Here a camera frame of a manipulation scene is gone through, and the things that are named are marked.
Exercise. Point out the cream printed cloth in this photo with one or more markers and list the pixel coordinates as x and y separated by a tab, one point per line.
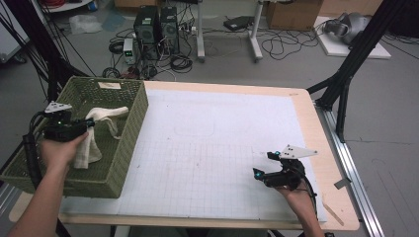
87	151

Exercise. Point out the slim black computer tower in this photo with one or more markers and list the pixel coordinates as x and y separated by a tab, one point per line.
169	29

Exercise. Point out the green woven basket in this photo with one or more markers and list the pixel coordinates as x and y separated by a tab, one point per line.
108	154

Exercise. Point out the grey tape piece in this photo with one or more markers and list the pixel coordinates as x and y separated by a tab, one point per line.
342	183

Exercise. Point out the clear plastic bag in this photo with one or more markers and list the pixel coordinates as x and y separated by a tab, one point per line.
85	24

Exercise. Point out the grey rounded device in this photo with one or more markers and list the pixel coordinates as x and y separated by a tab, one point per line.
351	26

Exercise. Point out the large black computer tower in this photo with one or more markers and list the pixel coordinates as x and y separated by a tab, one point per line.
146	31

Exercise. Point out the white desk frame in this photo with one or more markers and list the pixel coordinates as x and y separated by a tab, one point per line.
255	36

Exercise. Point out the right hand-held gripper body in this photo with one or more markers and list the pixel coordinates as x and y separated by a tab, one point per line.
290	176

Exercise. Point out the aluminium rail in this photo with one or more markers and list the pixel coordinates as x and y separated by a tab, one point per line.
355	177

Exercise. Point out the white grid mat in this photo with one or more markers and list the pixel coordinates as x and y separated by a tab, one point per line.
214	115

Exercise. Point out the brown cardboard box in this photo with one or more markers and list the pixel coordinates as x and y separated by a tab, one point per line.
293	15

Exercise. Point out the small white power supply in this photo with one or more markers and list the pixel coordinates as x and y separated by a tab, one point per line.
129	51

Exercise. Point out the black flat device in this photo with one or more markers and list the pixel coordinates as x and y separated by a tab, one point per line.
238	23

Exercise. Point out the white platform board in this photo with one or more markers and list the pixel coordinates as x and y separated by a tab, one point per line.
336	47

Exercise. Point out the black metal frame stand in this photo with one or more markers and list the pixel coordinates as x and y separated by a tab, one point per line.
355	52
42	49

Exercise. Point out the person's left hand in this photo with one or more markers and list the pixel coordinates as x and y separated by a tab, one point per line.
59	154

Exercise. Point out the white cabinet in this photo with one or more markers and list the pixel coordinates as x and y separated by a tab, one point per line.
10	39

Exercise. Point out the person's right hand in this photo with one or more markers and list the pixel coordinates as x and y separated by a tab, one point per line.
301	199

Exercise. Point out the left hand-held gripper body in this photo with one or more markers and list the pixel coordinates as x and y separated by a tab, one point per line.
62	130

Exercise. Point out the person's dark trousers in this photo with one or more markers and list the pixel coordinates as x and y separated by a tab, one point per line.
197	233

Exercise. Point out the thin wooden stick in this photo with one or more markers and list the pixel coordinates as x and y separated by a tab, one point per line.
333	213

